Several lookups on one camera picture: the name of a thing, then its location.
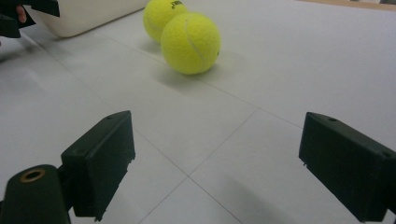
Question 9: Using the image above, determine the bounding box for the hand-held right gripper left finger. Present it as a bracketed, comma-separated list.
[61, 110, 136, 222]

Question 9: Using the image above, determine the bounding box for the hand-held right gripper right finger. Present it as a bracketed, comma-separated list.
[298, 111, 396, 223]

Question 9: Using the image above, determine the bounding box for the white plastic storage bin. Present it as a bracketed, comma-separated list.
[23, 0, 150, 38]

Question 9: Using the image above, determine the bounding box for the yellow tennis ball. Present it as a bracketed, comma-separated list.
[142, 0, 190, 44]
[160, 11, 222, 76]

